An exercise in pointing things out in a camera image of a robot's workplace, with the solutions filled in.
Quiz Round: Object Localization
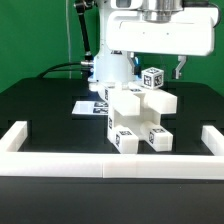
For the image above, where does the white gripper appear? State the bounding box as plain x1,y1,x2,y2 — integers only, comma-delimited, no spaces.
106,0,219,79

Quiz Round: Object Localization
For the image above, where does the white chair back bar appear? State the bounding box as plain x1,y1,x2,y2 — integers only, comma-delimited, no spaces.
126,84,178,115

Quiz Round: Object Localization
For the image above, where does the white chair seat part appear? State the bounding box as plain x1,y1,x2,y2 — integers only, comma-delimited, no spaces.
107,103,163,134

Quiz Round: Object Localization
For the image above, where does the white tag sheet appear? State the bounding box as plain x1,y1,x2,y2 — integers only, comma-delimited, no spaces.
72,101,108,116

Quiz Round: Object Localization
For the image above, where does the black camera stand pole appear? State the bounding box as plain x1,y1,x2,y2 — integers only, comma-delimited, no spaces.
74,0,93,66

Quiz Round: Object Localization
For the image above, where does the white U-shaped fence frame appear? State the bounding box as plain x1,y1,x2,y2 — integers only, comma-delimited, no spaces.
0,121,224,180

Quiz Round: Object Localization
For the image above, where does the black cable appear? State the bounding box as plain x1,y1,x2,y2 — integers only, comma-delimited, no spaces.
36,61,92,79

